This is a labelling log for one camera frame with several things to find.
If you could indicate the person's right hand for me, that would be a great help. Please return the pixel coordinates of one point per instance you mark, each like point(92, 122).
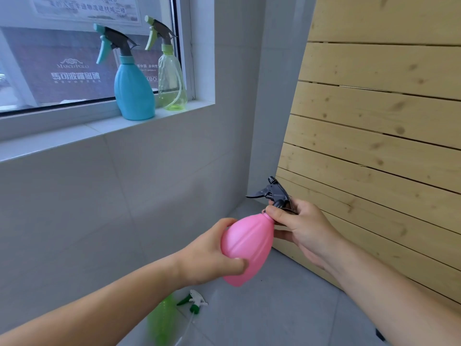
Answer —
point(309, 230)

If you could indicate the person's left hand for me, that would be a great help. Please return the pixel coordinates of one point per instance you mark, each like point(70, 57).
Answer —
point(201, 259)

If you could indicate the person's left thumb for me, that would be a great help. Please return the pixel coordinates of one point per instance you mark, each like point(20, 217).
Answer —
point(236, 266)

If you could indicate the person's right thumb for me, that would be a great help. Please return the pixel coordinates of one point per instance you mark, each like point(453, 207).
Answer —
point(281, 214)

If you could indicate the black spray trigger head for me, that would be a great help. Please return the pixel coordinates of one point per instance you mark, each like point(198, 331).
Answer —
point(275, 192)

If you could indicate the pink plastic spray bottle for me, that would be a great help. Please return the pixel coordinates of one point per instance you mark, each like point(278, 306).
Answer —
point(248, 245)

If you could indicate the person's left forearm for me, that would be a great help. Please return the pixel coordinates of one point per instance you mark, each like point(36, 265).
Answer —
point(101, 306)

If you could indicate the person's right forearm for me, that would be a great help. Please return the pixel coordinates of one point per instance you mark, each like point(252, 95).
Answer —
point(389, 295)

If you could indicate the white green spray trigger head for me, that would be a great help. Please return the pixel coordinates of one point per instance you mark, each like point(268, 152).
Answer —
point(196, 301)

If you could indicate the opaque green plastic bottle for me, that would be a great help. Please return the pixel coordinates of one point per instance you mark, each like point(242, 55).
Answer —
point(162, 320)

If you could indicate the wooden slat panel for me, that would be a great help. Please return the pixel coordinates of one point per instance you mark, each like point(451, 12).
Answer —
point(378, 115)

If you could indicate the clear green spray bottle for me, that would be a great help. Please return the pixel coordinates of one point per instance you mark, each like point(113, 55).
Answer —
point(172, 79)

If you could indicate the blue spray bottle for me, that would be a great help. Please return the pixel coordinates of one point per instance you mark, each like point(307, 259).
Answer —
point(133, 90)

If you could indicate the white tiled window sill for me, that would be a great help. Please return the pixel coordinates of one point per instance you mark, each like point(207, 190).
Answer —
point(90, 127)

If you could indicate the dark outdoor signboard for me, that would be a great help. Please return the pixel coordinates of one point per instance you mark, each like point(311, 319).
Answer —
point(64, 68)

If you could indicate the white paper notice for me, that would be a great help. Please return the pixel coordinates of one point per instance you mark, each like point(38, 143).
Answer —
point(86, 8)

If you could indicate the window frame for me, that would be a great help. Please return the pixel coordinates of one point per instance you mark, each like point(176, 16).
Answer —
point(185, 50)

